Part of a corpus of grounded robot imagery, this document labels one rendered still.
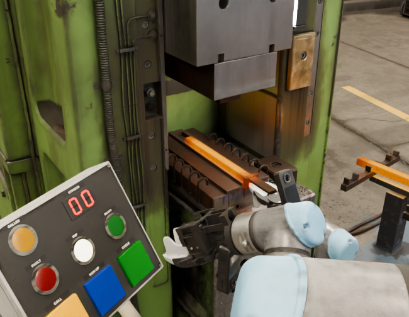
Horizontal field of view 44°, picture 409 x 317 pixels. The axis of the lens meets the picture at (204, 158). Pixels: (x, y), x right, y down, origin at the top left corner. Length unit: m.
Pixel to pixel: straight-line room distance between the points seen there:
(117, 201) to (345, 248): 0.53
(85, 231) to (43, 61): 0.68
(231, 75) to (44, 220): 0.58
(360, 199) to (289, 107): 1.81
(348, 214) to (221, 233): 2.31
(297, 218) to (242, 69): 0.57
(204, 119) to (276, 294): 1.53
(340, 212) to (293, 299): 2.83
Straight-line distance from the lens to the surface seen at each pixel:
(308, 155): 1.80
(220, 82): 1.26
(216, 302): 1.54
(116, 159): 1.32
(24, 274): 0.99
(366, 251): 1.77
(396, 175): 1.68
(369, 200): 3.38
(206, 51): 1.21
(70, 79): 1.24
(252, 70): 1.31
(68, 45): 1.21
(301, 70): 1.61
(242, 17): 1.25
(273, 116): 1.66
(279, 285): 0.40
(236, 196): 1.44
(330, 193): 3.39
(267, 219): 0.84
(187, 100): 1.82
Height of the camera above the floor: 1.72
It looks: 28 degrees down
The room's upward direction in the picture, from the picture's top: straight up
